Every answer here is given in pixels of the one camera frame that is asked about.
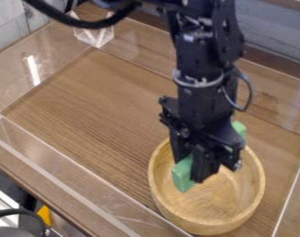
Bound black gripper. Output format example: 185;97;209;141
158;72;245;183

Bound green rectangular block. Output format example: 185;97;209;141
172;121;248;193

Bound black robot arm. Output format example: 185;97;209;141
24;0;247;182

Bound brown wooden bowl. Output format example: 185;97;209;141
148;140;267;235

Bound yellow warning label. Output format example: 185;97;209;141
37;205;53;226

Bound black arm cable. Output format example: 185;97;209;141
221;66;255;113

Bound clear acrylic corner bracket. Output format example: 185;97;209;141
69;10;116;49

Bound black cable bottom left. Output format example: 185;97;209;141
0;207;49;237

